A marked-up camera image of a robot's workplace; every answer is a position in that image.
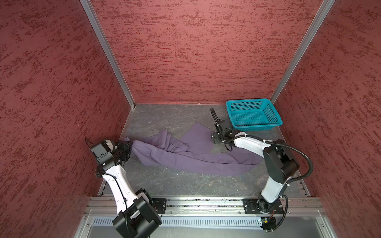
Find teal plastic basket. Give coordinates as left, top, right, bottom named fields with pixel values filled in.
left=226, top=99, right=283, bottom=131

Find purple trousers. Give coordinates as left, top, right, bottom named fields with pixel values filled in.
left=132, top=123, right=263, bottom=176

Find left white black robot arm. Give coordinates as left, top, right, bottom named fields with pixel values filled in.
left=90, top=139, right=162, bottom=238

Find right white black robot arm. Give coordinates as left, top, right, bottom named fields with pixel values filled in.
left=212, top=124, right=299, bottom=214

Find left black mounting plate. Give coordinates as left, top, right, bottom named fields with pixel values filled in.
left=150, top=198, right=168, bottom=215

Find black mounting plate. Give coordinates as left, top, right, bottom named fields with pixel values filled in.
left=243, top=198, right=284, bottom=215
left=150, top=198, right=168, bottom=215

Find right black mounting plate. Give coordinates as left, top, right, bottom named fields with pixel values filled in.
left=243, top=198, right=284, bottom=215

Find right small circuit board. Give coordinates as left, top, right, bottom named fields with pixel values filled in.
left=261, top=217, right=277, bottom=230

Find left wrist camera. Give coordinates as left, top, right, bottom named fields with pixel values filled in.
left=90, top=139, right=117, bottom=163

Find right black corrugated cable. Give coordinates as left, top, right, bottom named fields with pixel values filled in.
left=210, top=107, right=314, bottom=183

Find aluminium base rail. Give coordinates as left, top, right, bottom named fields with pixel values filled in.
left=84, top=196, right=326, bottom=217

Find white slotted cable duct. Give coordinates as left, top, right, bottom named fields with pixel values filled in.
left=91, top=216, right=266, bottom=230

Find left aluminium corner post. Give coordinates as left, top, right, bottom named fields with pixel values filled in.
left=80, top=0, right=136, bottom=110

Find aluminium corner post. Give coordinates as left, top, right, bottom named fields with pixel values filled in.
left=80, top=0, right=136, bottom=110
left=270, top=0, right=335, bottom=104

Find right aluminium corner post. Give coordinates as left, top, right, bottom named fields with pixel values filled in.
left=270, top=0, right=335, bottom=104

